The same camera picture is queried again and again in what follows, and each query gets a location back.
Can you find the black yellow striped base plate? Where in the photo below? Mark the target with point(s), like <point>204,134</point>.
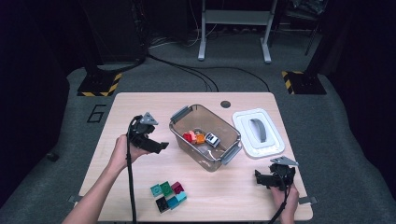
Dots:
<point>306,84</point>
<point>98,84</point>

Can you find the maroon building block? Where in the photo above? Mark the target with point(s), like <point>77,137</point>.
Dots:
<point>177,187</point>

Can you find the dark chair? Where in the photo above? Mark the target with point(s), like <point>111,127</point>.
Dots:
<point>299,14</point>

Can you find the white metal stand frame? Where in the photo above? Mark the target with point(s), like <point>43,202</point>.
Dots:
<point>236,17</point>

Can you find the salmon pink building block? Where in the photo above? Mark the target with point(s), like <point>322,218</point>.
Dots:
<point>193,137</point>

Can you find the grey table bracket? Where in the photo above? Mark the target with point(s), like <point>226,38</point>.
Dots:
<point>308,200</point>
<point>77,199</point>

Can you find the orange building block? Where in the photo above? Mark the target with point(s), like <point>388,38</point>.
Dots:
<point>200,138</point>

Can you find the teal green building block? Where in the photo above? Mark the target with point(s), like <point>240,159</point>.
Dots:
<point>155,189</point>

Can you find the dark cabinet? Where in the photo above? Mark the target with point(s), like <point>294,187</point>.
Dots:
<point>118,31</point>

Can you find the red building block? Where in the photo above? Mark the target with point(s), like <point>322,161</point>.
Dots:
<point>187,137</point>

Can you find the person's right hand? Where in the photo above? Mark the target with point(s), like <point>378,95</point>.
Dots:
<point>288,202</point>

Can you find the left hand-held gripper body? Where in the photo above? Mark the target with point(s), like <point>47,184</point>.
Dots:
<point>140,130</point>

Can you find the clear plastic storage box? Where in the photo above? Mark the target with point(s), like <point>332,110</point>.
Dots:
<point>199,119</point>

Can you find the dark teal blue building block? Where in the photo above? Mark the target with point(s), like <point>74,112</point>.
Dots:
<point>173,202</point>

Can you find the light blue building block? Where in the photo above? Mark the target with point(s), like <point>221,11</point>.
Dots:
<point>181,196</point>

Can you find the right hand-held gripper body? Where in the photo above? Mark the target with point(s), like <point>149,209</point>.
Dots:
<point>281,175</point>

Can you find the person's left hand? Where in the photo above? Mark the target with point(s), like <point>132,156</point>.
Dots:
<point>120,154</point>

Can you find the black building block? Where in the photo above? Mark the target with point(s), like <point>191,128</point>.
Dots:
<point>162,204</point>

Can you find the small black floor object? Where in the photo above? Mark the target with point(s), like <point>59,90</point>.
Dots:
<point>52,156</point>

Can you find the white and grey toy car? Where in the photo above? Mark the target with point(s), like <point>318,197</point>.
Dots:
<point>212,139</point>

